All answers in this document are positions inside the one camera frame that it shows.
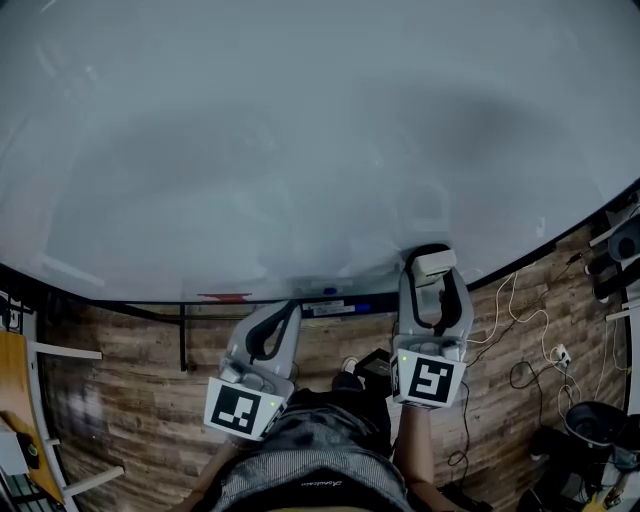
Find black pouch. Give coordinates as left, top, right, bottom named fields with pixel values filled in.
left=16, top=433, right=42, bottom=471

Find white printed board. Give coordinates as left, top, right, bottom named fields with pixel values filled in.
left=0, top=293, right=37, bottom=335

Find person's left forearm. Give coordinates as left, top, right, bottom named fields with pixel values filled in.
left=198, top=438, right=257, bottom=497

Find person's right forearm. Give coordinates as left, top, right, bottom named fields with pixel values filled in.
left=391, top=402, right=442, bottom=490

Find person's grey knit top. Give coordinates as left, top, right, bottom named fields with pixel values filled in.
left=208, top=404, right=417, bottom=512

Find black box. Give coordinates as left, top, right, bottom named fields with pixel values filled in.
left=356, top=347, right=395, bottom=385

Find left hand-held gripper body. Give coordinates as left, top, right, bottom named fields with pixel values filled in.
left=203, top=358, right=297, bottom=442

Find curved wooden desk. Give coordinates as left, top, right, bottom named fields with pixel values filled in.
left=0, top=328, right=127, bottom=507

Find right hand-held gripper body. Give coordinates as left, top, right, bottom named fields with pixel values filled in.
left=389, top=336, right=470, bottom=412

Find black cable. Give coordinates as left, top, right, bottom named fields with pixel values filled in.
left=446, top=378, right=472, bottom=485
left=509, top=358, right=577, bottom=417

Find person's dark trousers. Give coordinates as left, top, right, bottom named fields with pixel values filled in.
left=331, top=371, right=397, bottom=457

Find blue-capped white marker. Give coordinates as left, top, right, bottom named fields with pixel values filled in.
left=311, top=304, right=372, bottom=317

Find white whiteboard eraser black felt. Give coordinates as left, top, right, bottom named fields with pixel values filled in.
left=403, top=243, right=459, bottom=289

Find white plastic box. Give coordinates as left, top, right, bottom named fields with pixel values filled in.
left=0, top=419, right=30, bottom=477

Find large white whiteboard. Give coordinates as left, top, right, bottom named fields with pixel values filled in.
left=0, top=0, right=640, bottom=307

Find black marker tray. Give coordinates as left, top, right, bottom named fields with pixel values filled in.
left=298, top=297, right=375, bottom=320

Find black round bin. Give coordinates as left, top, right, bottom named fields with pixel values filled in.
left=563, top=399, right=630, bottom=448

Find white cable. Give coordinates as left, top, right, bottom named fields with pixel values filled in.
left=466, top=268, right=572, bottom=352

